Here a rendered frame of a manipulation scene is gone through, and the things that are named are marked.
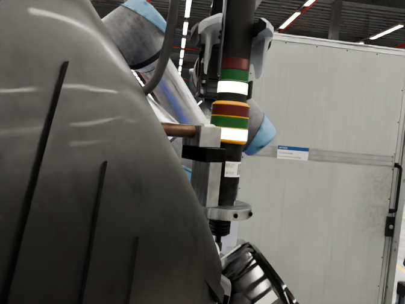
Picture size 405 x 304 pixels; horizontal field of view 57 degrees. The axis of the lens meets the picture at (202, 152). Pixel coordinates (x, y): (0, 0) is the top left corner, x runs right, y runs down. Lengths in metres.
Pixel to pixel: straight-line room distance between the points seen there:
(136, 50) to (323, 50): 1.73
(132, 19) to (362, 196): 2.03
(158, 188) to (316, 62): 2.32
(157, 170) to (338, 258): 2.50
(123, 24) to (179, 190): 0.73
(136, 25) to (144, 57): 0.07
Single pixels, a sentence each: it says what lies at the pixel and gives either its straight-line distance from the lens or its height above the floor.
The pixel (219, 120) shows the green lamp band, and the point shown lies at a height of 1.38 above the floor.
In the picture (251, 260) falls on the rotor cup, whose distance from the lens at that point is 0.33.
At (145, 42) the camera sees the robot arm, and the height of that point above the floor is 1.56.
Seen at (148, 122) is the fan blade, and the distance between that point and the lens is 0.16.
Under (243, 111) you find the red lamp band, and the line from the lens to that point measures 0.41.
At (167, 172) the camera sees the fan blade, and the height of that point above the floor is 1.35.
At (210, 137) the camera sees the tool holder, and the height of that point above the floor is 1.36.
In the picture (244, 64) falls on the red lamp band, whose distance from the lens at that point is 0.42.
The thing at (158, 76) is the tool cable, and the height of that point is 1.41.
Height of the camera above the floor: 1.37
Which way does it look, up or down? 3 degrees down
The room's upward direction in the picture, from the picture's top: 5 degrees clockwise
